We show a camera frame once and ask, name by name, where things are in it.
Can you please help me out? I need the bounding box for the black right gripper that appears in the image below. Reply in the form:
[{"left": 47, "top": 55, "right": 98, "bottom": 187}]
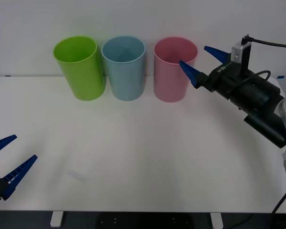
[{"left": 178, "top": 45, "right": 255, "bottom": 100}]

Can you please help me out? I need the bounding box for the pink plastic waste bin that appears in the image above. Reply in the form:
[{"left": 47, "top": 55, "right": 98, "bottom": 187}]
[{"left": 153, "top": 36, "right": 198, "bottom": 103}]

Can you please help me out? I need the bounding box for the white table leg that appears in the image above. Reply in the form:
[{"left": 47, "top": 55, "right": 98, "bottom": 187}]
[
  {"left": 50, "top": 211, "right": 63, "bottom": 227},
  {"left": 210, "top": 212, "right": 224, "bottom": 229}
]

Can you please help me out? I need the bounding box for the pale blue plastic waste bin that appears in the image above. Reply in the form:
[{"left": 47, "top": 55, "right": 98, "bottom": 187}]
[{"left": 101, "top": 35, "right": 146, "bottom": 101}]

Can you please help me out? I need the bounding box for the green plastic waste bin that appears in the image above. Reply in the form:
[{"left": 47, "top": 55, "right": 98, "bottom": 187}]
[{"left": 52, "top": 35, "right": 106, "bottom": 101}]

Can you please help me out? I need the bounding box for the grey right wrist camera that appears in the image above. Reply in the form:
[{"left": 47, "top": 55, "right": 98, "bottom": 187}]
[{"left": 230, "top": 35, "right": 253, "bottom": 71}]

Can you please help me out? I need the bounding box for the black camera cable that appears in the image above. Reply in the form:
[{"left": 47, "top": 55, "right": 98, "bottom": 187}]
[{"left": 242, "top": 34, "right": 286, "bottom": 49}]

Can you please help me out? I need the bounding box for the black cable beside table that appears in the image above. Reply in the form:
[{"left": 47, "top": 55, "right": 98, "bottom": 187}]
[{"left": 271, "top": 186, "right": 286, "bottom": 214}]

